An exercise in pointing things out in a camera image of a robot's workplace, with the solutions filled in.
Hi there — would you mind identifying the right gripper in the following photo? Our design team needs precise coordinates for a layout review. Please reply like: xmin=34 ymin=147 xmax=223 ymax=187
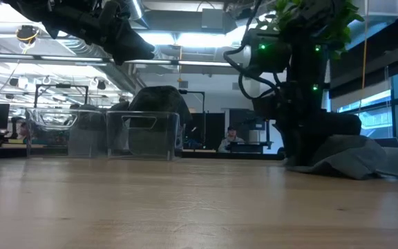
xmin=252 ymin=82 xmax=362 ymax=167

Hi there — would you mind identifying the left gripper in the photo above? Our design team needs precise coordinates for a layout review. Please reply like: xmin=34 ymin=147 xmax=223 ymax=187
xmin=46 ymin=0 xmax=155 ymax=66

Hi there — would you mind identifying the dark green cap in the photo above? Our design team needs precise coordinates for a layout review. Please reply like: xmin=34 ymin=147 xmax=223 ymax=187
xmin=129 ymin=85 xmax=193 ymax=158

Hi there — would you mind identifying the long ceiling light strip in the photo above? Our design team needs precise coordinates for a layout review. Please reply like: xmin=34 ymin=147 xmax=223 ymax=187
xmin=0 ymin=53 xmax=233 ymax=67

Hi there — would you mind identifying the person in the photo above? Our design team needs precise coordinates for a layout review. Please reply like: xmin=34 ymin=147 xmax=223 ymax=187
xmin=218 ymin=125 xmax=247 ymax=154
xmin=18 ymin=121 xmax=30 ymax=140

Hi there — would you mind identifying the black pole stand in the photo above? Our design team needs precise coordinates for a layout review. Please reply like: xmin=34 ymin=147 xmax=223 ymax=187
xmin=179 ymin=89 xmax=207 ymax=148

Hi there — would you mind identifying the grey ceiling box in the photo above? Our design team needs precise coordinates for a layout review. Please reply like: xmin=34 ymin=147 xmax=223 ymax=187
xmin=201 ymin=8 xmax=225 ymax=30

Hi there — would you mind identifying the clear plastic bin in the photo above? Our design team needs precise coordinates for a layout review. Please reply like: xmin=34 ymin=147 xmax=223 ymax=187
xmin=25 ymin=108 xmax=182 ymax=160

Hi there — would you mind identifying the green potted plant, black pot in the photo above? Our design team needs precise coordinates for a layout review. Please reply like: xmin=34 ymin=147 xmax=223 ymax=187
xmin=254 ymin=0 xmax=366 ymax=59

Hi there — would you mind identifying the silver ceiling air duct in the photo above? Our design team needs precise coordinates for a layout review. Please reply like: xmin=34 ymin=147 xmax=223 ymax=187
xmin=55 ymin=36 xmax=148 ymax=96

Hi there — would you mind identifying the yellow hanging cord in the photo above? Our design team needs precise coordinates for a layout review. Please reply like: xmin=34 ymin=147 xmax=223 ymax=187
xmin=360 ymin=34 xmax=368 ymax=91

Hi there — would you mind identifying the black yellow cable reel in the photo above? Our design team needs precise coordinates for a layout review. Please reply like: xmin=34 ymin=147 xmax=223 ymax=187
xmin=15 ymin=24 xmax=41 ymax=45

